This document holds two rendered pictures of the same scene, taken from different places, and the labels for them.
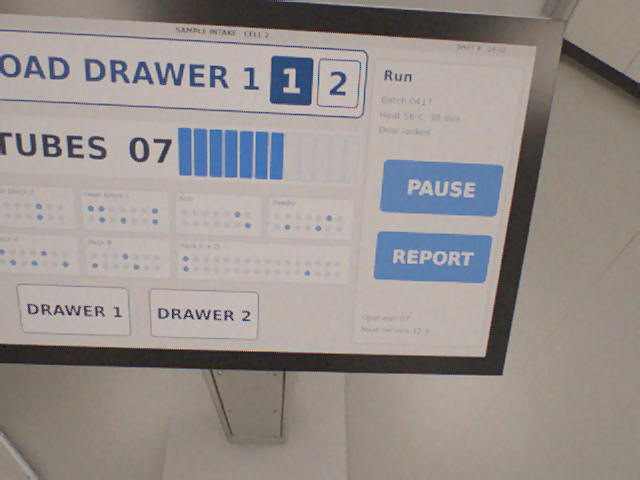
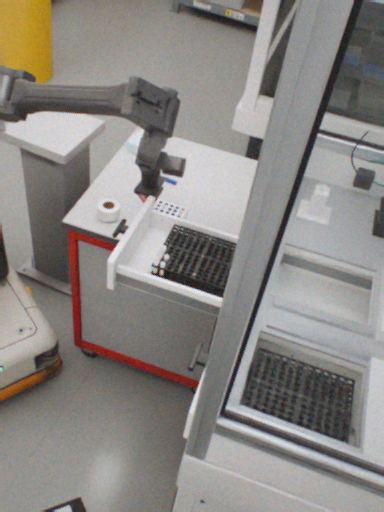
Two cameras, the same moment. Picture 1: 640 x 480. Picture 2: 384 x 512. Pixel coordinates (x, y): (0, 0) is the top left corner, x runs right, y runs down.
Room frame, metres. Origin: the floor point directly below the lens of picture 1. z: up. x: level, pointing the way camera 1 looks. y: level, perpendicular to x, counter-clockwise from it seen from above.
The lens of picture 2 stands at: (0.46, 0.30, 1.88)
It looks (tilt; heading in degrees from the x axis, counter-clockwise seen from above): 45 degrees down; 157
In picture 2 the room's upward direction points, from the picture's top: 10 degrees clockwise
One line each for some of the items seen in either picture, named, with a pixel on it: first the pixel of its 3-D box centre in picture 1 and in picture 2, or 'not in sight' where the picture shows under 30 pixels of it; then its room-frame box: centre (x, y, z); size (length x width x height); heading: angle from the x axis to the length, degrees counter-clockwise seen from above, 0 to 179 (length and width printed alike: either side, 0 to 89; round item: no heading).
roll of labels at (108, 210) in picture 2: not in sight; (108, 210); (-0.81, 0.54, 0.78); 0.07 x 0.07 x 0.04
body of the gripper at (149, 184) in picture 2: not in sight; (150, 178); (-0.77, 0.66, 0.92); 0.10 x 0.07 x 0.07; 143
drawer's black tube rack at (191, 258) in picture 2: not in sight; (200, 264); (-0.45, 0.73, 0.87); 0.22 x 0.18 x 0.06; 55
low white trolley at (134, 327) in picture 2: not in sight; (171, 267); (-0.89, 0.81, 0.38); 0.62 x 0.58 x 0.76; 145
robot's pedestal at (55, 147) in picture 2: not in sight; (59, 203); (-1.34, 0.43, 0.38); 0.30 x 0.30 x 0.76; 49
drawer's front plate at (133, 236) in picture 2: not in sight; (132, 240); (-0.56, 0.56, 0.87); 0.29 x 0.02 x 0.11; 145
